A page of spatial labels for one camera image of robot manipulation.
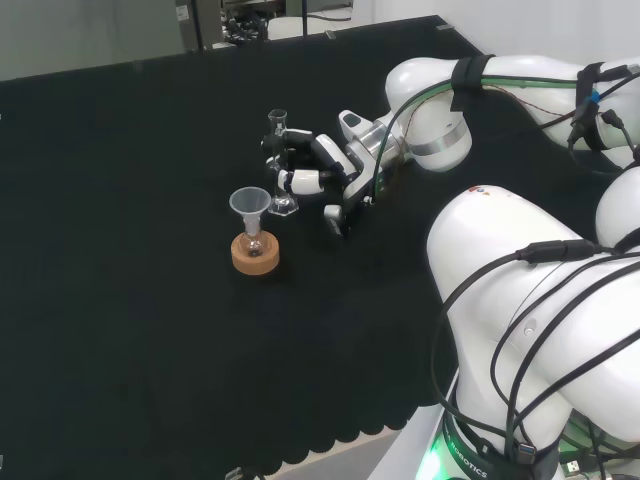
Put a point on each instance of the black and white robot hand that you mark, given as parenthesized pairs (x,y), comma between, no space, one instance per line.
(332,155)

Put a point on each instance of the clear glass graduated cylinder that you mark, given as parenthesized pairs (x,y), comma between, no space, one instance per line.
(282,204)

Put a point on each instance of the translucent plastic funnel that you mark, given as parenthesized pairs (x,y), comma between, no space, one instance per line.
(250,200)

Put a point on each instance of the small round-bottom glass flask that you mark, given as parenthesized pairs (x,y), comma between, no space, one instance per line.
(252,245)

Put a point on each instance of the grey cabinet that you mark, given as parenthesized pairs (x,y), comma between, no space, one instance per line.
(200,25)

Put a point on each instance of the black bench cloth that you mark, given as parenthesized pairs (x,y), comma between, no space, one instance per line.
(125,300)

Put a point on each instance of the white mounting plate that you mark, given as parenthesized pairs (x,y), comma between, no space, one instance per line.
(400,450)

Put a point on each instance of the clear cloth clip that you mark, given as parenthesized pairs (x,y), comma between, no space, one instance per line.
(234,474)

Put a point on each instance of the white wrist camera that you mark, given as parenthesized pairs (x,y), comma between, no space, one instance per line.
(352,122)

